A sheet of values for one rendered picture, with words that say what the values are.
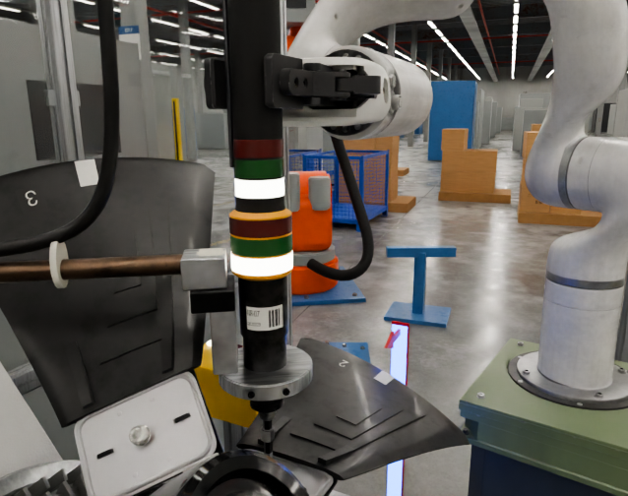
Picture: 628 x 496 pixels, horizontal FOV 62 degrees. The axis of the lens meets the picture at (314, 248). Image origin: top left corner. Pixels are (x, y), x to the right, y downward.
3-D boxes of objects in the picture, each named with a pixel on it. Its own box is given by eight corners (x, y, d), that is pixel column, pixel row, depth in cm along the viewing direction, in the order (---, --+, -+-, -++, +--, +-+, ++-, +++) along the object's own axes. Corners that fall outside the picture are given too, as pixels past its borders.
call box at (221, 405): (178, 415, 90) (174, 359, 87) (214, 389, 99) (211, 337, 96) (258, 440, 83) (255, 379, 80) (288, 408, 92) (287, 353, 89)
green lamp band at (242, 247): (230, 259, 34) (229, 240, 34) (230, 243, 39) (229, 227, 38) (295, 256, 35) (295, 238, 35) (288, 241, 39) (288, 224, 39)
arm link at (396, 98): (403, 140, 49) (393, 141, 47) (319, 139, 53) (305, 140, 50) (407, 45, 47) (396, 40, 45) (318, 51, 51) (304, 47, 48)
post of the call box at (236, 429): (224, 468, 93) (221, 406, 90) (234, 460, 95) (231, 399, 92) (239, 473, 92) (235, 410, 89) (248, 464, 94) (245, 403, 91)
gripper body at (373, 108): (402, 135, 47) (355, 140, 37) (301, 135, 52) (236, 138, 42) (405, 47, 45) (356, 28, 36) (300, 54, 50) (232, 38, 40)
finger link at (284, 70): (352, 108, 37) (309, 107, 31) (311, 109, 38) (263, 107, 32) (352, 60, 36) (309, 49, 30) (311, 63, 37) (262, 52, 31)
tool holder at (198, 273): (187, 408, 35) (176, 268, 33) (194, 361, 42) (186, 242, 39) (319, 397, 36) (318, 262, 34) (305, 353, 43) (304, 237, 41)
